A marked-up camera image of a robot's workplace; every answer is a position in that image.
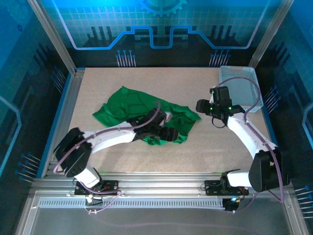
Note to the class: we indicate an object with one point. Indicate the pale blue plastic basket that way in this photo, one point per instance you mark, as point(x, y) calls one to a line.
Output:
point(244, 95)

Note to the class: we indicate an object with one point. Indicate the green t-shirt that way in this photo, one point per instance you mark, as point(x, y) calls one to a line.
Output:
point(127, 102)

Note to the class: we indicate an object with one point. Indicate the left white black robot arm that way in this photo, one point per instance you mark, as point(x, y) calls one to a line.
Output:
point(110, 137)

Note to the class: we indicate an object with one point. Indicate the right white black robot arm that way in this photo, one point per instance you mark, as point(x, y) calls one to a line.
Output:
point(244, 137)

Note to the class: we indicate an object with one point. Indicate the black controller box with lights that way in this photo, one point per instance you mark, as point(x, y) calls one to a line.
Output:
point(230, 206)

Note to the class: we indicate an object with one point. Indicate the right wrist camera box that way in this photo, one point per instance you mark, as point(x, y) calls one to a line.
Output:
point(222, 96)

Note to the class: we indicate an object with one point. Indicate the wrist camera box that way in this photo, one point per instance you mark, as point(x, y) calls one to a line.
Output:
point(157, 117)
point(222, 96)

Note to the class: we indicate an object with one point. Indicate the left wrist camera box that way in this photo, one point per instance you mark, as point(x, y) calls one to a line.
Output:
point(157, 117)

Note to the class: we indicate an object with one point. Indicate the aluminium table edge rail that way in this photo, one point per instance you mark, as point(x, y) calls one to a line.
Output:
point(159, 182)

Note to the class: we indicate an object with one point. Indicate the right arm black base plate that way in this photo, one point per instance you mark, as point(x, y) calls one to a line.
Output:
point(212, 187)

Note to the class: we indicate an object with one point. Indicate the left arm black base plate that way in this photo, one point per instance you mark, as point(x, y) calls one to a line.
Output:
point(111, 188)

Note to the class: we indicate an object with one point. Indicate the grey lower frame panel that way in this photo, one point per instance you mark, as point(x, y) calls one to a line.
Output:
point(156, 220)

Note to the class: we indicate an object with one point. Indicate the aluminium side rail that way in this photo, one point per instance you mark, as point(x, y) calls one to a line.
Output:
point(69, 102)

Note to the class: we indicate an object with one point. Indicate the aluminium frame post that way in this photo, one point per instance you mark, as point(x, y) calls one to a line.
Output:
point(56, 41)
point(271, 34)

